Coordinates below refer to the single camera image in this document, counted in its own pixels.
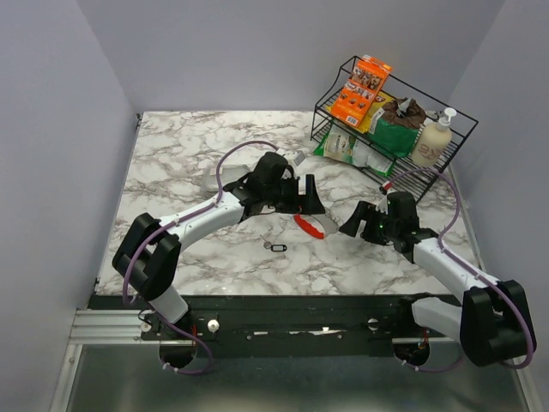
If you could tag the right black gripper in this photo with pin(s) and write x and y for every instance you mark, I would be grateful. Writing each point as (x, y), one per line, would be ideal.
(365, 211)

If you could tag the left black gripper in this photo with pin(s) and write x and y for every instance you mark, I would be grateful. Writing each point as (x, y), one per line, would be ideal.
(307, 203)

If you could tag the metal keyring coil red holder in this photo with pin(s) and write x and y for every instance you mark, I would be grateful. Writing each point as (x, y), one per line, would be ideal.
(317, 226)

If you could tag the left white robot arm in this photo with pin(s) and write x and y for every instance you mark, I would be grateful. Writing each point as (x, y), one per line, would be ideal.
(148, 255)

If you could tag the small silver key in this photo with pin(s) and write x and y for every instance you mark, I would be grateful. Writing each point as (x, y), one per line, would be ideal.
(266, 244)

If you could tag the white green pouch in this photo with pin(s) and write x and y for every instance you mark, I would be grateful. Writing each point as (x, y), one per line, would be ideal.
(341, 146)

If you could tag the green and brown bag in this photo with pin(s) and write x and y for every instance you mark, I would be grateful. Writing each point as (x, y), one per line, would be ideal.
(395, 126)

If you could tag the cream pump soap bottle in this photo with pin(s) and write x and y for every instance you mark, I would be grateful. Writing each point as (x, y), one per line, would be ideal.
(433, 139)

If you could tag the yellow snack packet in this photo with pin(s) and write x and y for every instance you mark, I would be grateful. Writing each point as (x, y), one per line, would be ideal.
(381, 99)

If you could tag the orange snack box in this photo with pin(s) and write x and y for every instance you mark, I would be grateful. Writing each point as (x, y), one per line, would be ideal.
(360, 90)

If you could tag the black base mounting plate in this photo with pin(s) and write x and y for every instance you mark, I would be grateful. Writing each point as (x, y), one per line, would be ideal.
(304, 326)

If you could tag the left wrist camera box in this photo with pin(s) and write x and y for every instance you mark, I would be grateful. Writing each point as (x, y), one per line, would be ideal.
(294, 157)

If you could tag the black wire shelf rack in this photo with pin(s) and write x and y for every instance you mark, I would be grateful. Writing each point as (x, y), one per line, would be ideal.
(419, 183)

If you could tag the aluminium extrusion rail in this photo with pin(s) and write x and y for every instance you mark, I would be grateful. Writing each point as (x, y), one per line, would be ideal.
(105, 327)

